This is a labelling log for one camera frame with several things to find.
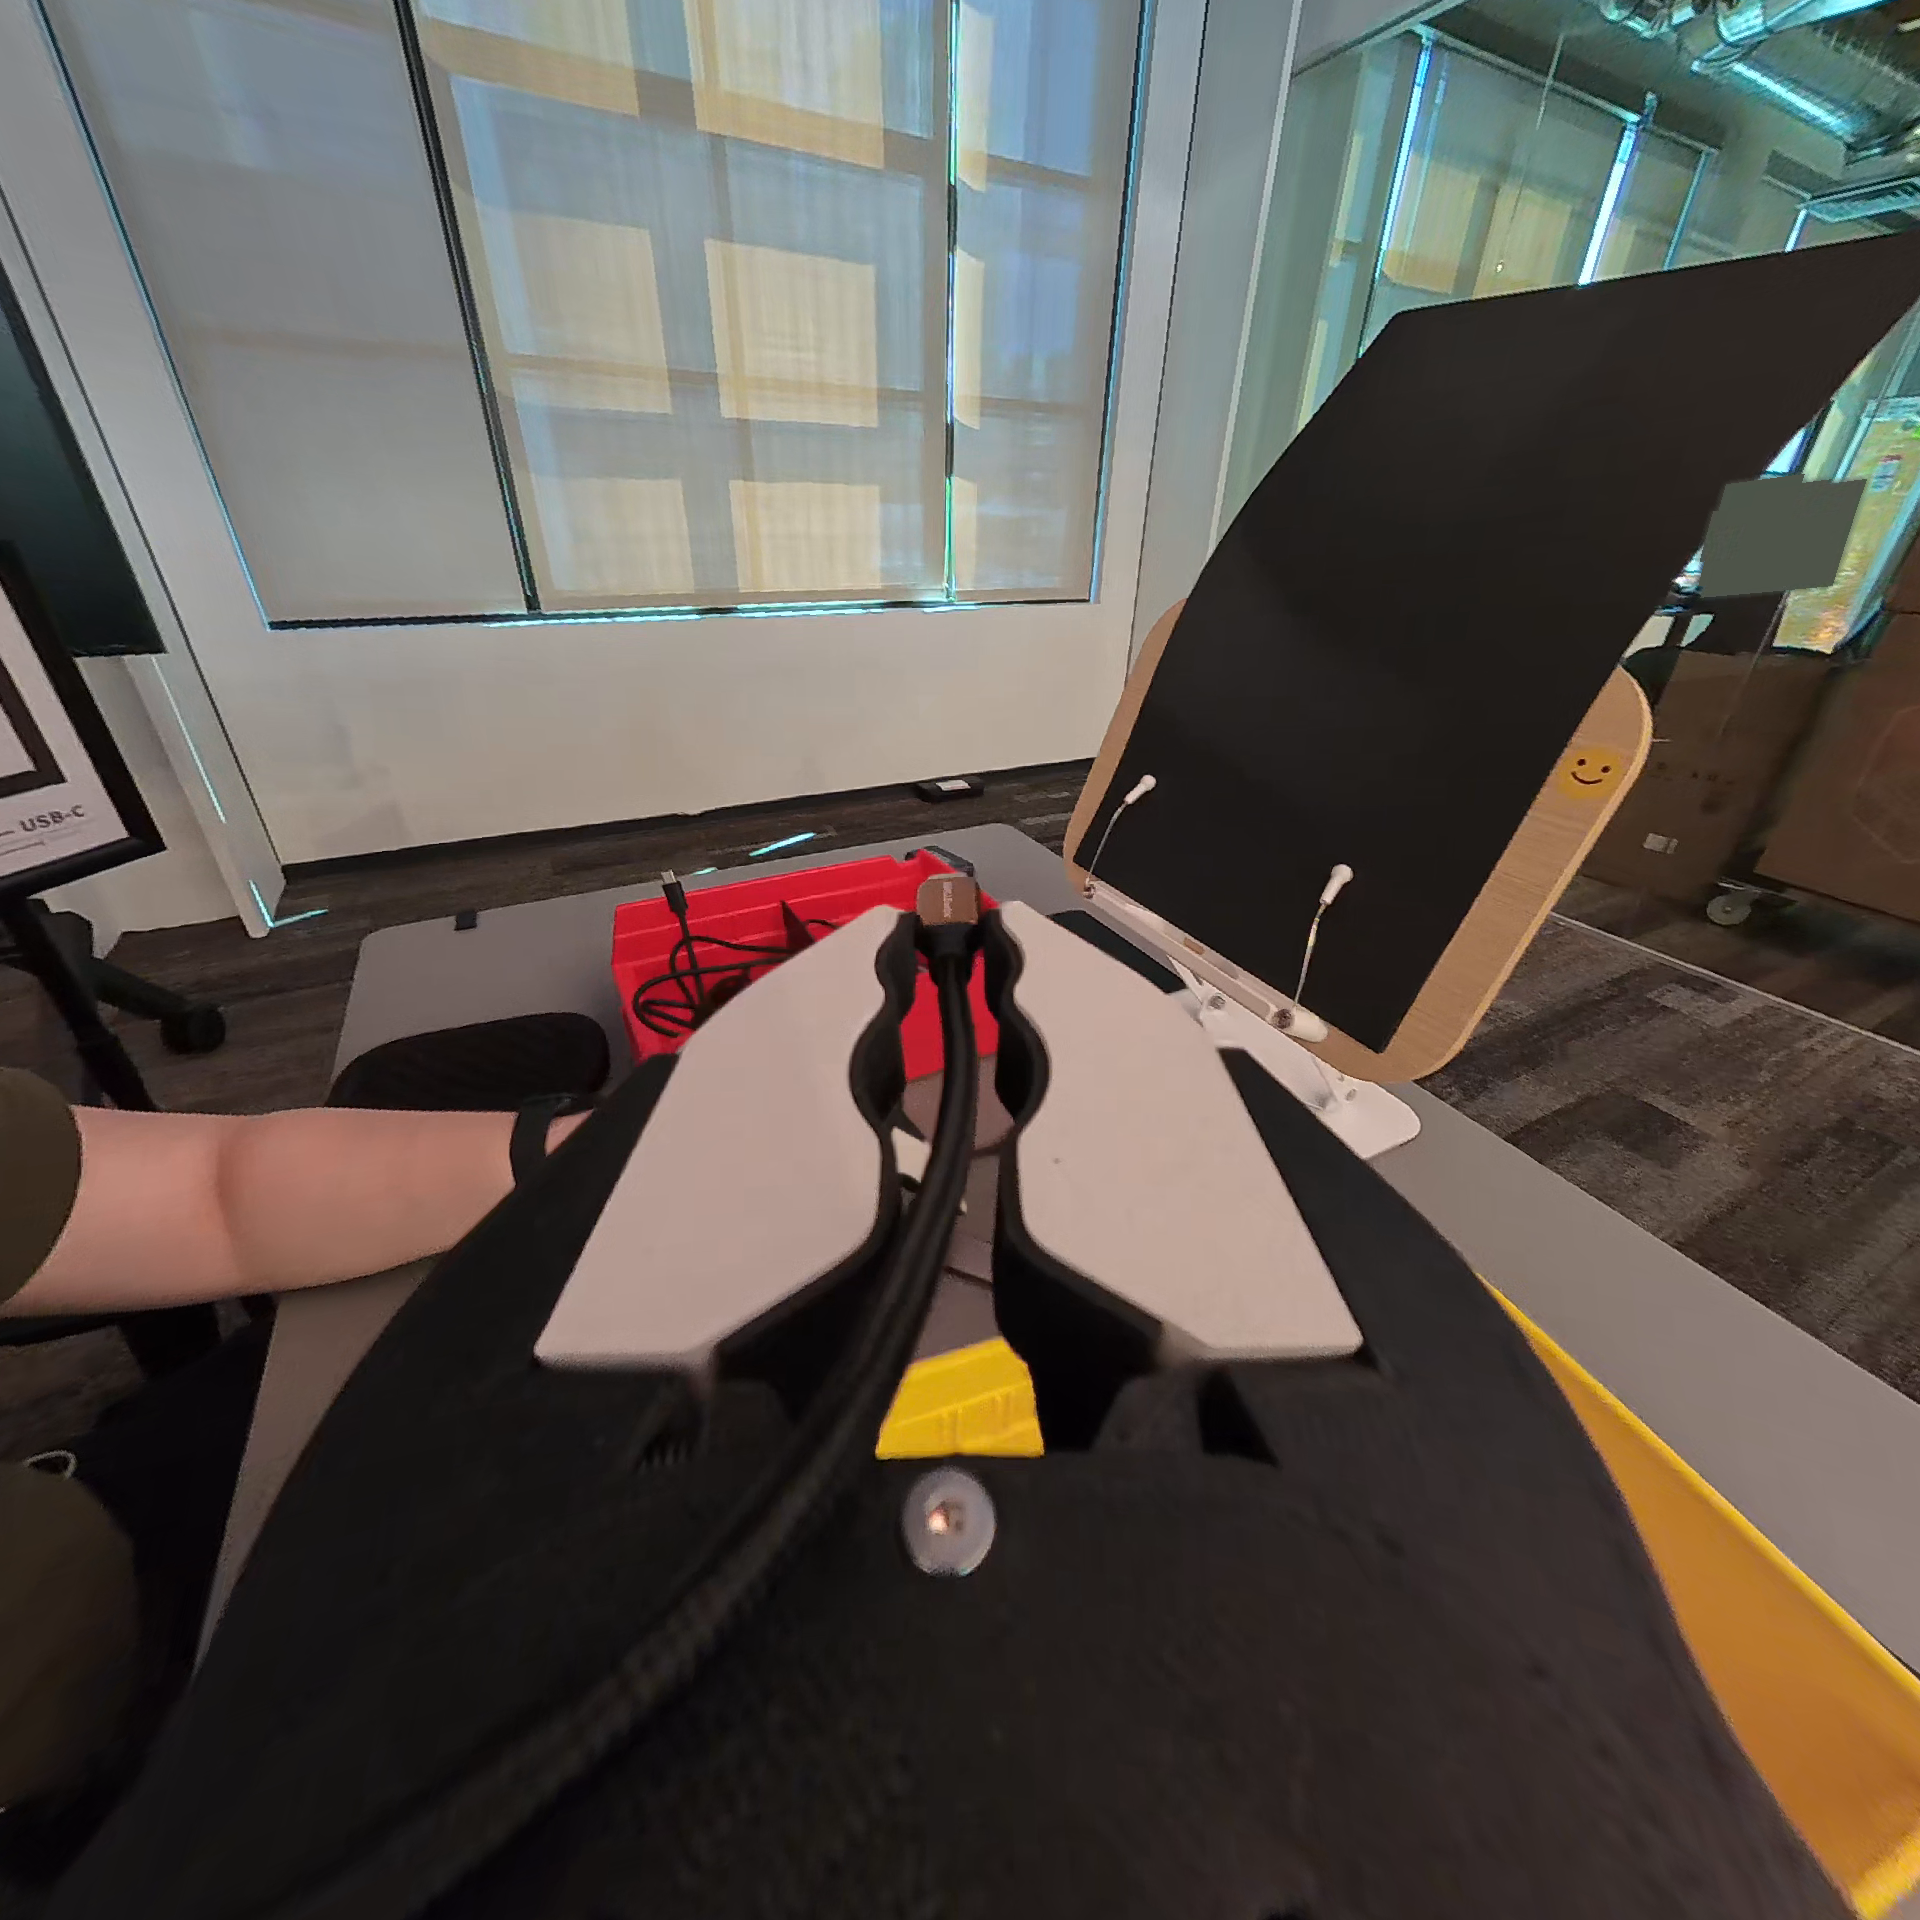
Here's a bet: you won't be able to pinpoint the black wrist rest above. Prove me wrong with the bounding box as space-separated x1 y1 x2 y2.
328 1013 616 1116

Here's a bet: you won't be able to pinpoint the large cardboard box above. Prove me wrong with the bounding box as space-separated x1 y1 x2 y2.
1762 586 1920 912

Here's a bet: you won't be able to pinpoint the yellow plastic bin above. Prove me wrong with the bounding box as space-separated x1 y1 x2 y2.
878 1283 1920 1920

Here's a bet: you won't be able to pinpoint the black framed sign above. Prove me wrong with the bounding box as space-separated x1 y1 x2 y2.
0 539 166 902

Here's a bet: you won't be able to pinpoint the white stand base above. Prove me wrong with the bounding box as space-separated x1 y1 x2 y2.
1171 960 1422 1161

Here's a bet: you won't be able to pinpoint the white tipped wire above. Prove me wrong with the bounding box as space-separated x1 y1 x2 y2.
1289 861 1356 1037
1083 772 1162 894

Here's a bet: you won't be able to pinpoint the black backdrop board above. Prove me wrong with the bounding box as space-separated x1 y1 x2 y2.
1072 230 1920 1051

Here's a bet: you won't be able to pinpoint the small cardboard box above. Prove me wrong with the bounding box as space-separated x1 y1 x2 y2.
1582 652 1834 902

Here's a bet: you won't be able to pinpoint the olive trousers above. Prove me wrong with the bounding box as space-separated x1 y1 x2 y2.
0 1462 145 1818

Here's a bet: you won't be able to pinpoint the bundle of black cables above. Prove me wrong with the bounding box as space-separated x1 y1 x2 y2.
630 872 841 1041

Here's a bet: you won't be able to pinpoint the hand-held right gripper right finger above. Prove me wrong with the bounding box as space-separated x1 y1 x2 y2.
984 901 1366 1374

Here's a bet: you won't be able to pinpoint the olive shirt sleeve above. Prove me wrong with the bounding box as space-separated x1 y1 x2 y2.
0 1065 81 1308

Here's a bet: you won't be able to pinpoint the red plastic bin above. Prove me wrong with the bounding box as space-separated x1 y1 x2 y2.
613 857 1004 1078

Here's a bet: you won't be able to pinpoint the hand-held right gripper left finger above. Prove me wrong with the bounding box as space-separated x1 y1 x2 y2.
536 902 921 1376

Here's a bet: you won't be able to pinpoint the orange plug cable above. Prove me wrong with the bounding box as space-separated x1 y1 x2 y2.
286 873 993 1920

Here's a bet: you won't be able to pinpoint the black chair base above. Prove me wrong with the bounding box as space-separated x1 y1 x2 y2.
0 897 232 1116

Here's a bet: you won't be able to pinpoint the person's left forearm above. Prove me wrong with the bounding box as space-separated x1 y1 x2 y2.
0 1102 590 1321

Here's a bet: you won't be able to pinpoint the dark wall panel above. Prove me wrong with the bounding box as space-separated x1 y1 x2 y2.
0 262 166 662

